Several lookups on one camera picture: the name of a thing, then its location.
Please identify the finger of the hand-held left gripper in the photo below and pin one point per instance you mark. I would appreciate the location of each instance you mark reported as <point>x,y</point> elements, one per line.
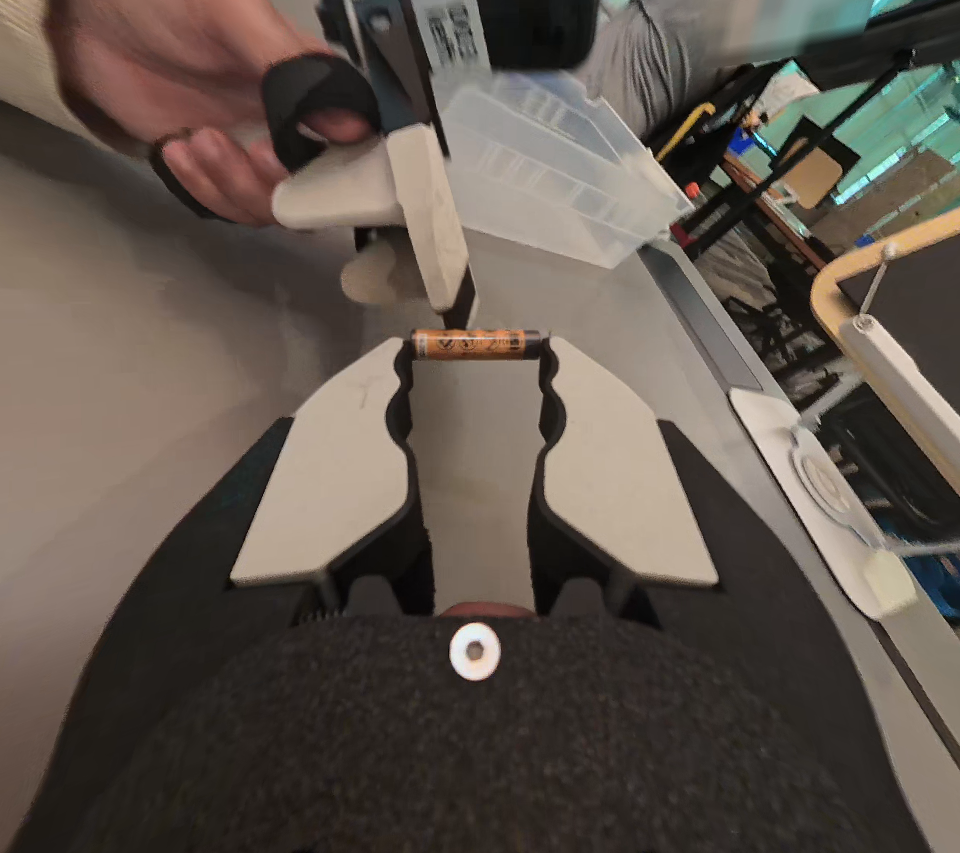
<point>431,215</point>

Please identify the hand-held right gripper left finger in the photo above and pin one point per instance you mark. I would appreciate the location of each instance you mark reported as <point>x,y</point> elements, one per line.
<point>330,485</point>

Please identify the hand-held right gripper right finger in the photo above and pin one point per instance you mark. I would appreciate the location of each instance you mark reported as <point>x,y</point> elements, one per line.
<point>622,493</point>

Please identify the clear plastic bin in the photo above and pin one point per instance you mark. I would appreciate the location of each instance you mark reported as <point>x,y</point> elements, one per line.
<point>547,178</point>

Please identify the orange battery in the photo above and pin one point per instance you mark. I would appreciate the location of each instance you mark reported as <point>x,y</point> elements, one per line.
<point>480,344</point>

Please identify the black monitor on arm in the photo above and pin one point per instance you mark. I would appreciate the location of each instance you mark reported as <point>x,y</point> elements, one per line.
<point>900,43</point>

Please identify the grey desk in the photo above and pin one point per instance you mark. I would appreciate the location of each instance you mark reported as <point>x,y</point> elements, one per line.
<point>150,343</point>

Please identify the person's left hand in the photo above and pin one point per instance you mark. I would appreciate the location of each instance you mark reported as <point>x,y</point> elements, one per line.
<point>150,28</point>

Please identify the white bar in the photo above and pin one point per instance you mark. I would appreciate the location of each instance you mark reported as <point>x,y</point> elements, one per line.
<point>907,380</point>

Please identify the black board with wooden rim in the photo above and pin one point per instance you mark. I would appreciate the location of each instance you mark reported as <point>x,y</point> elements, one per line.
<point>930,298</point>

